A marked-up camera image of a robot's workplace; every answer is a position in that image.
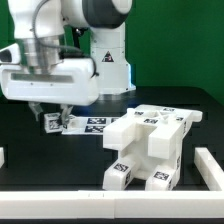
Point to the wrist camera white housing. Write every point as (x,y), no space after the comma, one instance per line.
(10,55)

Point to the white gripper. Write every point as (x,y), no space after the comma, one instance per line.
(71,82)

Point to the black camera stand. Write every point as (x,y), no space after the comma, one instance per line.
(77,33)

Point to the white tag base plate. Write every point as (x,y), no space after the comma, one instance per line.
(87,125)

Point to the white left fence piece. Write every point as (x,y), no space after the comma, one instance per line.
(1,157)

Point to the white front fence bar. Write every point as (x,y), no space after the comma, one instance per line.
(111,204)

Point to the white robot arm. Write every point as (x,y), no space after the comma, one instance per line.
(67,52)

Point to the white chair back frame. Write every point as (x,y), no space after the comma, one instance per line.
(161,129)

